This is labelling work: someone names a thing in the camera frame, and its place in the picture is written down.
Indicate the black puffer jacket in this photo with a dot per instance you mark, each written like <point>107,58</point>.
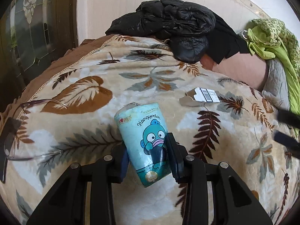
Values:
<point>182,25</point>

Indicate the teal cartoon tissue pack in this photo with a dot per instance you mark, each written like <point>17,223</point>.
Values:
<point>143,130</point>

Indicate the grey quilted pillow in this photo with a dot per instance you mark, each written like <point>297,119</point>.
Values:
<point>275,89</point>

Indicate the black cloth garment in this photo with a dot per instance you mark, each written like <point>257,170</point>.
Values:
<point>223,42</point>

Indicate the green floral quilt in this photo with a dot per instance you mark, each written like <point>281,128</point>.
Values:
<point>269,38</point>

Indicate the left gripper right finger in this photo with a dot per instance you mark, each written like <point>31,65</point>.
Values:
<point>233,201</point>

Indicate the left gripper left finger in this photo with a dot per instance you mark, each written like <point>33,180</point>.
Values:
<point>65,202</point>

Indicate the pink quilted mattress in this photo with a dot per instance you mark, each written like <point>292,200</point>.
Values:
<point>246,68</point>

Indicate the white cigarette box with barcode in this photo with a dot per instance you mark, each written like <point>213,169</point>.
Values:
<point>198,97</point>

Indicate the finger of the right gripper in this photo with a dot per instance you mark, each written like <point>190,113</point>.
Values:
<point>290,143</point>
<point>288,118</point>

